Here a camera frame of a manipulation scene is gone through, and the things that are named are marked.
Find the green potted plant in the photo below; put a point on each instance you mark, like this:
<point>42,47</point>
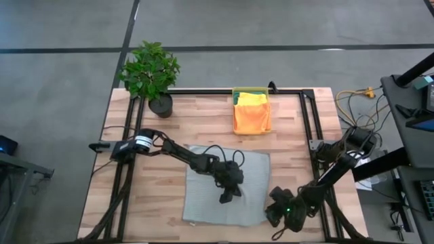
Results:
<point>151,72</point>

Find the yellow microfiber towel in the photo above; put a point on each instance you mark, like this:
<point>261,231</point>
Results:
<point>251,99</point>

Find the black keyboard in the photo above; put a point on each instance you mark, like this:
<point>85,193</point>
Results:
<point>428,200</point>

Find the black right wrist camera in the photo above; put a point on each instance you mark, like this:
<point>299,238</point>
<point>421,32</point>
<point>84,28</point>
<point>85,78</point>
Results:
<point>281,194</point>

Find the orange microfiber towel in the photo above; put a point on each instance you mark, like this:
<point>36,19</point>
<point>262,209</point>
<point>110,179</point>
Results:
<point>252,118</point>

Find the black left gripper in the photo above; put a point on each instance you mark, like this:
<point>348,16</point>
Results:
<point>229,174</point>

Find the grey microfiber towel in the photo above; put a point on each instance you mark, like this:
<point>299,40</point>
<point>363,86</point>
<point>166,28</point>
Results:
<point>251,189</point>

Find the black device blue light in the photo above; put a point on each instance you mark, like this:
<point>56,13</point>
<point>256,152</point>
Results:
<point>6,145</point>

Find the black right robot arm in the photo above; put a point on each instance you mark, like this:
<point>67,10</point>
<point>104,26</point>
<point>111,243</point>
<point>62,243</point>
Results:
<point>339,162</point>

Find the yellow-green plastic bin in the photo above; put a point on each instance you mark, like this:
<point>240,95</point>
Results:
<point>251,132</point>

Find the dark grey side table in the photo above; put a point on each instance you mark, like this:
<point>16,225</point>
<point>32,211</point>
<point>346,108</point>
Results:
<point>17,189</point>

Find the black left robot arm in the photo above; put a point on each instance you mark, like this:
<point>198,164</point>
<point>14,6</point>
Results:
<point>176,152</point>

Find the black slanted pole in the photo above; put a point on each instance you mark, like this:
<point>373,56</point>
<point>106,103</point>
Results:
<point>415,71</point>

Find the black tablet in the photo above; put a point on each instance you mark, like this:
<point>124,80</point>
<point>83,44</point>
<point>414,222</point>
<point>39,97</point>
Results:
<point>422,124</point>

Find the grey side desk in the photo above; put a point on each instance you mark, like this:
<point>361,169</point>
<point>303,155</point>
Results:
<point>410,135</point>

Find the black aluminium table frame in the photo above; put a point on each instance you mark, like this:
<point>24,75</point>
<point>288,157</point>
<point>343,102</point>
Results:
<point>210,91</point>

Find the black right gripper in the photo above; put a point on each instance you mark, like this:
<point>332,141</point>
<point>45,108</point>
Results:
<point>293,211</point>

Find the white plastic bag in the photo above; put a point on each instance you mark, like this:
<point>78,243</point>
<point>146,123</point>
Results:
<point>369,169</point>

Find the small teal box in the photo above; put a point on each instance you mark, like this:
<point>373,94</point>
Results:
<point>424,82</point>

